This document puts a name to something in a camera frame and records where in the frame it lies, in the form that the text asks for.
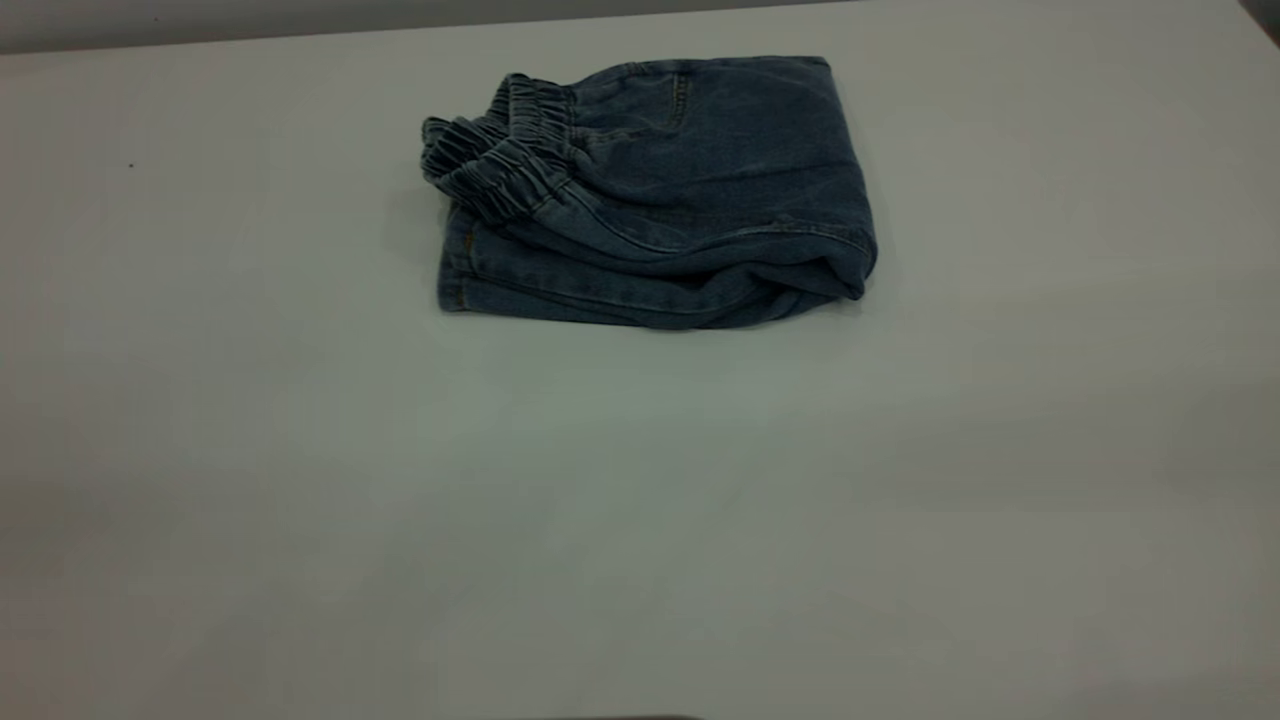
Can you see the blue denim shorts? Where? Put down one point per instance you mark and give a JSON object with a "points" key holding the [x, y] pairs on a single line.
{"points": [[700, 170]]}

